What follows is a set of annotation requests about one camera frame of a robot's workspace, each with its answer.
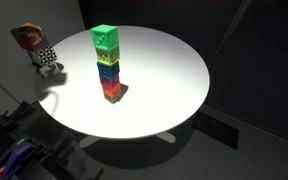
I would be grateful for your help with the orange purple square plush toy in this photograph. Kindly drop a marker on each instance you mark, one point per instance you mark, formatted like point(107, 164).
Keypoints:
point(29, 36)

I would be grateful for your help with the lime embossed soft block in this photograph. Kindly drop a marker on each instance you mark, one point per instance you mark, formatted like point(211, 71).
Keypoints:
point(108, 56)

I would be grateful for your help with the orange embossed soft block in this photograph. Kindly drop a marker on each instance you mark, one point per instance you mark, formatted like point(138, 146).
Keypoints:
point(112, 90)

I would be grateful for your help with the grey embossed soft block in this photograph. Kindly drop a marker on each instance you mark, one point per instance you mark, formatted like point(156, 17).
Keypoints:
point(113, 98)

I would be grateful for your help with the black white patterned plush cube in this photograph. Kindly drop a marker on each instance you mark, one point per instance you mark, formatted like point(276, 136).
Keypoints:
point(45, 56)

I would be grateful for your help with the small grey white plush cube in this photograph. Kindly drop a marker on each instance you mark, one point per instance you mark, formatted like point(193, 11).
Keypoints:
point(48, 71)

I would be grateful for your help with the blue embossed soft block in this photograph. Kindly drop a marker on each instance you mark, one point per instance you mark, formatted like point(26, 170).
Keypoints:
point(108, 70)

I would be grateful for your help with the purple clamp with orange trigger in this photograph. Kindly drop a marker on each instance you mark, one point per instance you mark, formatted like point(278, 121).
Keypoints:
point(15, 158)

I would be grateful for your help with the magenta embossed soft block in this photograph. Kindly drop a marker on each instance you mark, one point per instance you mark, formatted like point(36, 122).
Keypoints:
point(109, 81)

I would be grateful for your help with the green embossed soft block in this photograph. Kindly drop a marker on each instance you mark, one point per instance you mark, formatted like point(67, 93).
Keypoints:
point(104, 37)

